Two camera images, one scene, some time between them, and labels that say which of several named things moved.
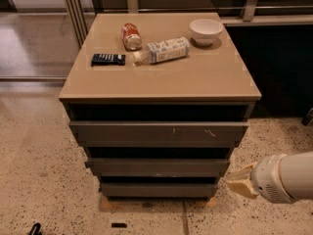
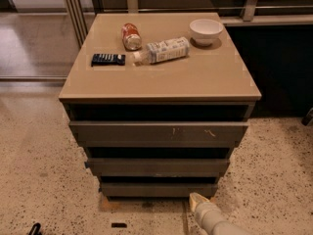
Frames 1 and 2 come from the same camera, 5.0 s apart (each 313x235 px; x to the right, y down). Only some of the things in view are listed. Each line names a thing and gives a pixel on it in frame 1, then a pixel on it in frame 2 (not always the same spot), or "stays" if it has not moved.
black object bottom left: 35,230 stays
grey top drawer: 158,134 stays
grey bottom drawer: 158,189 stays
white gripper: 268,177 -> 204,210
